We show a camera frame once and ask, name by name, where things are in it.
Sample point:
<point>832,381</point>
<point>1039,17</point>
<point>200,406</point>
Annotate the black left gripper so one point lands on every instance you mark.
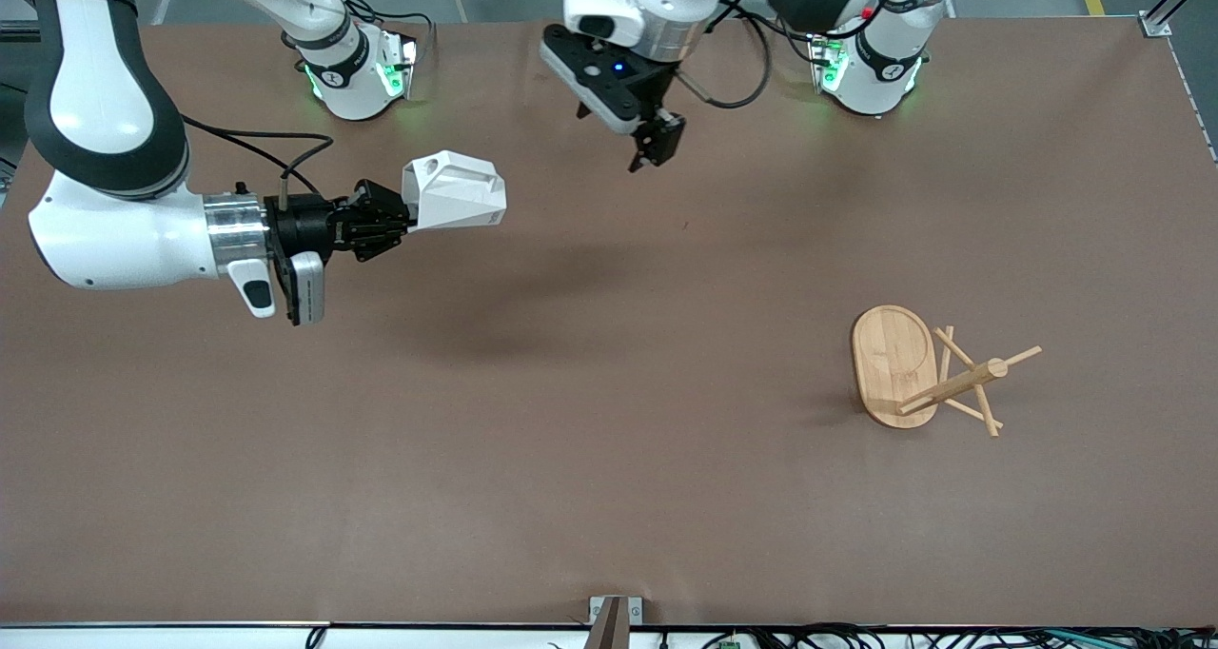
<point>658,94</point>

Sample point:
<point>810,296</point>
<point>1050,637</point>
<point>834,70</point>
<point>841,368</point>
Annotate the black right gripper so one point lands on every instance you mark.
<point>306,225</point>

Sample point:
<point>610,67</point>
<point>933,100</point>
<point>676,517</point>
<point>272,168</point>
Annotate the white faceted cup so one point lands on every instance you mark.
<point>457,192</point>

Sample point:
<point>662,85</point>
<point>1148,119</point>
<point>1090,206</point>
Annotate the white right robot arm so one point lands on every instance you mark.
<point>105,97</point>

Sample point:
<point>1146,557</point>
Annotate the wooden cup rack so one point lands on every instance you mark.
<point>890,363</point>

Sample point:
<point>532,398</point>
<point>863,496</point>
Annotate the brown table cover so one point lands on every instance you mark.
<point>571,440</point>

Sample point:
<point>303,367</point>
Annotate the aluminium frame profile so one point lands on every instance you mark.
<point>1154,26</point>
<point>9,29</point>

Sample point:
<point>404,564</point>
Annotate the grey metal camera bracket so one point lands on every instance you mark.
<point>609,620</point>

